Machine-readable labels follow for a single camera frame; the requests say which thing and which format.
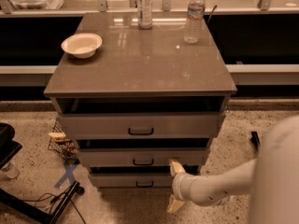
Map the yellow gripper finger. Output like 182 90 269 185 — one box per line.
169 159 185 176

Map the grey bottom drawer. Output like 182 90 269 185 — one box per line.
89 173 172 188

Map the grey drawer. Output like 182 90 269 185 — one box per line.
89 173 172 188
77 148 209 167
58 112 225 140

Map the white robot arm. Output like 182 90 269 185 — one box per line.
167 116 299 224

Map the grey middle drawer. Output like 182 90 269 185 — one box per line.
77 148 209 167

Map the grey top drawer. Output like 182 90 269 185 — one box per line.
58 112 225 140

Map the grey drawer cabinet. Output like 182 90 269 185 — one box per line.
43 11 237 192

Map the black metal bar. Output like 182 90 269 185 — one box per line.
250 132 261 150

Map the blue tape cross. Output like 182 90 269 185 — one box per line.
54 161 78 189

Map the snack packet in basket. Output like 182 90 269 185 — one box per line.
49 133 74 150

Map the clear water bottle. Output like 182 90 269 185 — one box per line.
184 0 206 44

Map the white paper bowl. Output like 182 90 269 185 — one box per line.
61 33 103 59

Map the clear plastic cup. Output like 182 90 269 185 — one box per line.
1 161 20 179

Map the black stand base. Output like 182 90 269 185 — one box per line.
0 123 84 224

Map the labelled drink bottle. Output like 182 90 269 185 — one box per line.
137 0 152 29

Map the black wire basket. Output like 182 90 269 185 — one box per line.
48 121 77 161

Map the black cable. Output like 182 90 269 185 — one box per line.
21 192 87 224

